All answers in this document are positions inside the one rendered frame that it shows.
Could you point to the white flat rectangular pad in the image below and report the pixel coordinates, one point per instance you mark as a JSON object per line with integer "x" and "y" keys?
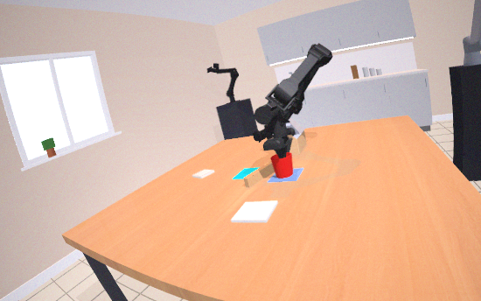
{"x": 202, "y": 174}

